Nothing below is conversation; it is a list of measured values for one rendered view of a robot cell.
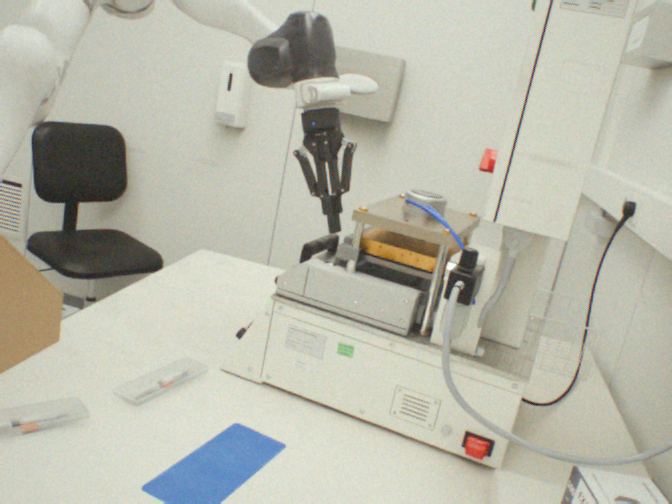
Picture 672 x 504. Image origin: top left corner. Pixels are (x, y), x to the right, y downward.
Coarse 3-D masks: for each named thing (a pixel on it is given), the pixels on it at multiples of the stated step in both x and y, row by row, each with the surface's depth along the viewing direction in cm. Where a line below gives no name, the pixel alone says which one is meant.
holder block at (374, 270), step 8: (368, 264) 121; (376, 264) 124; (368, 272) 116; (376, 272) 123; (384, 272) 124; (392, 272) 119; (400, 272) 120; (392, 280) 114; (400, 280) 115; (408, 280) 116; (416, 280) 120; (424, 280) 124; (416, 288) 112; (424, 288) 119; (440, 288) 115; (424, 296) 111; (440, 296) 112; (424, 304) 112
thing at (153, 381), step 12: (180, 360) 117; (192, 360) 118; (156, 372) 111; (168, 372) 112; (180, 372) 113; (192, 372) 114; (132, 384) 106; (144, 384) 106; (156, 384) 107; (168, 384) 108; (132, 396) 102; (144, 396) 103
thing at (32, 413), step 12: (72, 396) 98; (12, 408) 92; (24, 408) 93; (36, 408) 93; (48, 408) 94; (60, 408) 95; (72, 408) 95; (84, 408) 96; (0, 420) 89; (12, 420) 89; (24, 420) 90; (36, 420) 91; (48, 420) 91
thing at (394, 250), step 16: (368, 240) 113; (384, 240) 115; (400, 240) 117; (416, 240) 119; (368, 256) 114; (384, 256) 113; (400, 256) 111; (416, 256) 110; (432, 256) 110; (448, 256) 112; (416, 272) 111
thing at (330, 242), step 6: (330, 234) 132; (336, 234) 133; (318, 240) 125; (324, 240) 127; (330, 240) 129; (336, 240) 133; (306, 246) 121; (312, 246) 121; (318, 246) 124; (324, 246) 127; (330, 246) 130; (336, 246) 134; (306, 252) 121; (312, 252) 122; (318, 252) 125; (306, 258) 121
